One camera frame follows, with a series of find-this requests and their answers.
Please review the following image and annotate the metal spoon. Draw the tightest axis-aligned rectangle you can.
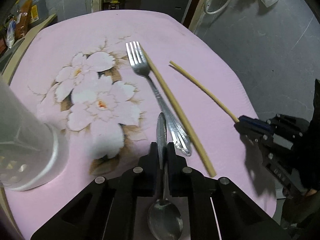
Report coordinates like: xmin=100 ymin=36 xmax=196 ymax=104
xmin=147 ymin=112 xmax=183 ymax=240

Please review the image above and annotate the cream door frame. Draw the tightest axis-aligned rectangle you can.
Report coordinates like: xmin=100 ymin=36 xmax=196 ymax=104
xmin=91 ymin=0 xmax=218 ymax=34

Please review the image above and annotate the blue white packet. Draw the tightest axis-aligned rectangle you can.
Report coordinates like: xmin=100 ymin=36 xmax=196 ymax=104
xmin=5 ymin=17 xmax=18 ymax=48

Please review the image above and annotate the metal fork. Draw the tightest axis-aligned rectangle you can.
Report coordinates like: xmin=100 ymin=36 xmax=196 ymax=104
xmin=125 ymin=41 xmax=193 ymax=157

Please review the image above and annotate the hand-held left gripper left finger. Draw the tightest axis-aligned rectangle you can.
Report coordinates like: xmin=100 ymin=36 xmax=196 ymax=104
xmin=31 ymin=142 xmax=161 ymax=240

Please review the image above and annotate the wooden chopstick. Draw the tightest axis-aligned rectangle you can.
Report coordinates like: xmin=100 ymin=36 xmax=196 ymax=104
xmin=139 ymin=45 xmax=217 ymax=178
xmin=169 ymin=64 xmax=239 ymax=124
xmin=169 ymin=60 xmax=240 ymax=123

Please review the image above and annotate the white plastic utensil holder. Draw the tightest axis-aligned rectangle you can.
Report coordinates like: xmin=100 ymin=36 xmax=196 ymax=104
xmin=0 ymin=75 xmax=69 ymax=192

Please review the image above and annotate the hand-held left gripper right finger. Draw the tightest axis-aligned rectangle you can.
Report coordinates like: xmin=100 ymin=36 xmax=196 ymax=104
xmin=166 ymin=141 xmax=291 ymax=240

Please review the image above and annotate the pink floral table cloth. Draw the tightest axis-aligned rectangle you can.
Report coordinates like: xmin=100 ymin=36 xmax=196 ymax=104
xmin=5 ymin=10 xmax=278 ymax=240

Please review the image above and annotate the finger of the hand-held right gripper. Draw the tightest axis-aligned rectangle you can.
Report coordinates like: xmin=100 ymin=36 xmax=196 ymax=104
xmin=234 ymin=122 xmax=275 ymax=145
xmin=237 ymin=115 xmax=275 ymax=132

